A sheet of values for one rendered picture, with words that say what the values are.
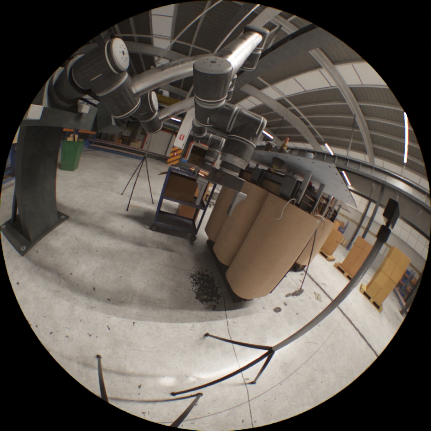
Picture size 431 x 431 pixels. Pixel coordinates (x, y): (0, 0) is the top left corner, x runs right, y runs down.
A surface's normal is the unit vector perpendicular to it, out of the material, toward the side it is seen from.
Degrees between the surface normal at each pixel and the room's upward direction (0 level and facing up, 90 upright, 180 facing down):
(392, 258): 90
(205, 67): 76
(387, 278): 90
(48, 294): 0
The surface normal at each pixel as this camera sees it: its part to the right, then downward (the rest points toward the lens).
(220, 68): 0.15, 0.10
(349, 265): -0.88, -0.23
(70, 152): 0.51, 0.54
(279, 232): -0.61, 0.03
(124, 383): 0.37, -0.87
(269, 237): -0.78, -0.11
